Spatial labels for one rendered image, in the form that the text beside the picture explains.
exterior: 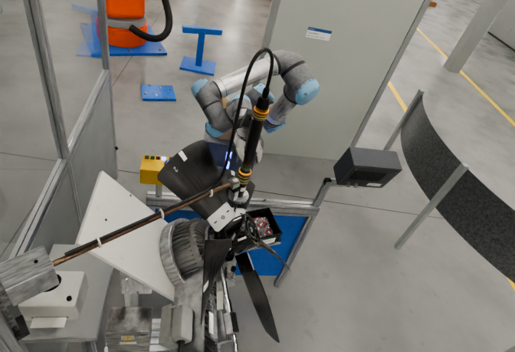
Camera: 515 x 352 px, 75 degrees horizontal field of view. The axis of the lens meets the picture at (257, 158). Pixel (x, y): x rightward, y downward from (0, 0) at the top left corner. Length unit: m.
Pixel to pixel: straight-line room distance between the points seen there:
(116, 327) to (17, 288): 0.59
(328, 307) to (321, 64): 1.91
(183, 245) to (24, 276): 0.48
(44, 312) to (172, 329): 0.48
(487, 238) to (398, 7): 1.78
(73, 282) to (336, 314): 1.77
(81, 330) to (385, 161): 1.42
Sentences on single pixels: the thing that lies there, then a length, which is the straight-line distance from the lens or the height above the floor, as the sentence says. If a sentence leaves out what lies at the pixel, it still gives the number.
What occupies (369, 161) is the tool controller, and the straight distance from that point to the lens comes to 1.67.
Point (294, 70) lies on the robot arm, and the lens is 1.41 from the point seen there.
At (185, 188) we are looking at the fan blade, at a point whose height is 1.35.
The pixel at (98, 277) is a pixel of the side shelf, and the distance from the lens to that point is 1.49.
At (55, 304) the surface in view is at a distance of 1.34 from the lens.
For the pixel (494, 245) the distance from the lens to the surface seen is 2.71.
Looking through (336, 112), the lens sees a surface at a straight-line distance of 3.32.
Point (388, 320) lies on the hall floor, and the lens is 2.77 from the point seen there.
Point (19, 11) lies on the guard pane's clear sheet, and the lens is 1.31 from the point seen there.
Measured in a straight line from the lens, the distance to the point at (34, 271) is 0.89.
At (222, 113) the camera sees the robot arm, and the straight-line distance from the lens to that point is 1.26.
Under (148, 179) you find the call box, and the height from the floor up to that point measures 1.02.
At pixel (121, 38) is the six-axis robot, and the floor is 0.16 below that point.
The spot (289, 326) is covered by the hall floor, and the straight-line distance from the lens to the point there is 2.43.
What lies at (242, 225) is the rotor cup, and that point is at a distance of 1.13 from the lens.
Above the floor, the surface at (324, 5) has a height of 1.49.
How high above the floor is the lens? 2.14
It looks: 40 degrees down
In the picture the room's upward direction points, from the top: 16 degrees clockwise
